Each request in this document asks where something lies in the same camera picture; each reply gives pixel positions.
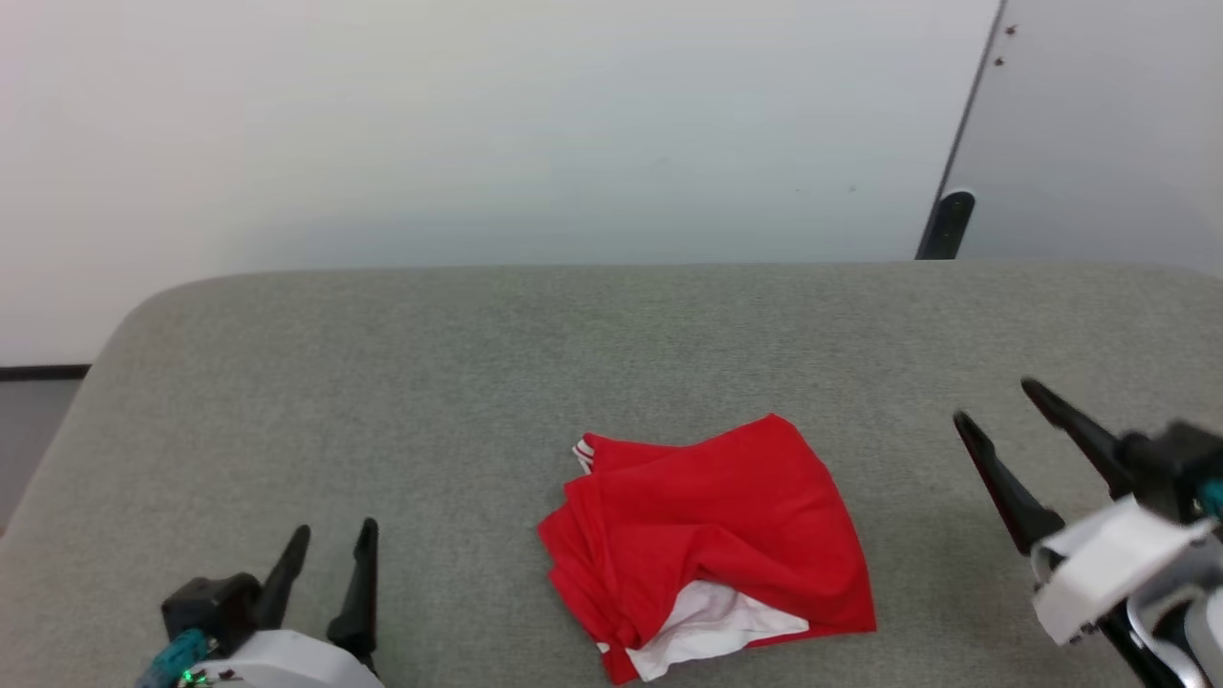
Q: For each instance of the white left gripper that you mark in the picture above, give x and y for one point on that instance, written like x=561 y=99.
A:
x=287 y=664

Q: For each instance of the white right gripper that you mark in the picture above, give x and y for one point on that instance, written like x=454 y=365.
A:
x=1108 y=554

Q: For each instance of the red and white shirt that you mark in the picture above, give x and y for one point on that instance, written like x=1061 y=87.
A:
x=717 y=506

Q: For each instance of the grey fabric sofa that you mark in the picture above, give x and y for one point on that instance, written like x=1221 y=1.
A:
x=382 y=401

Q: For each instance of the black rounded door stopper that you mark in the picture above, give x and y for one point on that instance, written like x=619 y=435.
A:
x=951 y=225

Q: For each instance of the black baseboard strip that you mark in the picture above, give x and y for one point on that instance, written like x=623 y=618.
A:
x=43 y=373

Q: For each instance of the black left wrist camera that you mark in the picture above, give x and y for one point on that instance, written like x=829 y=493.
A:
x=215 y=604

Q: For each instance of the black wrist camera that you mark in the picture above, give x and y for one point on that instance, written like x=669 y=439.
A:
x=215 y=604
x=1170 y=463

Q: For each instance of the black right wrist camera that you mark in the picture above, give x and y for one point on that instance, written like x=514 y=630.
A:
x=1170 y=463

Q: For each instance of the teal left camera connector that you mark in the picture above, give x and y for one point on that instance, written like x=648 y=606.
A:
x=177 y=655

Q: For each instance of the teal camera connector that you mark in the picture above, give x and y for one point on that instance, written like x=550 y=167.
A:
x=1213 y=497
x=177 y=655

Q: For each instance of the teal right camera connector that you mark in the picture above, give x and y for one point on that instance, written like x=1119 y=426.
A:
x=1213 y=497

